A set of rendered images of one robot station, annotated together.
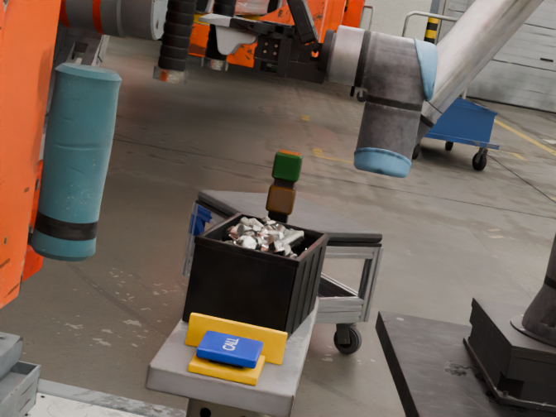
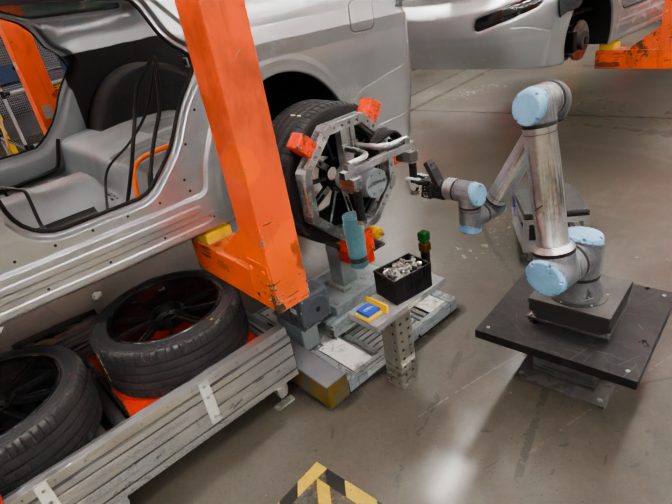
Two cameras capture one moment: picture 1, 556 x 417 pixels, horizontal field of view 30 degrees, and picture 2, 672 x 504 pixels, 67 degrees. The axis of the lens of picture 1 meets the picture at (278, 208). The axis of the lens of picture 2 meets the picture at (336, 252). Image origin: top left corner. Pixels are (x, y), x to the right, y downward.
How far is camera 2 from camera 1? 143 cm
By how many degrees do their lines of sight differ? 48
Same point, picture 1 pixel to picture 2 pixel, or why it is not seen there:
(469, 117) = not seen: outside the picture
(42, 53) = (290, 244)
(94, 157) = (355, 241)
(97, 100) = (351, 226)
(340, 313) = not seen: hidden behind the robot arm
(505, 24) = (516, 168)
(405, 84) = (465, 202)
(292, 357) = (395, 310)
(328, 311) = not seen: hidden behind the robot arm
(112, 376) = (455, 274)
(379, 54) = (455, 191)
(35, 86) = (290, 252)
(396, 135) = (466, 220)
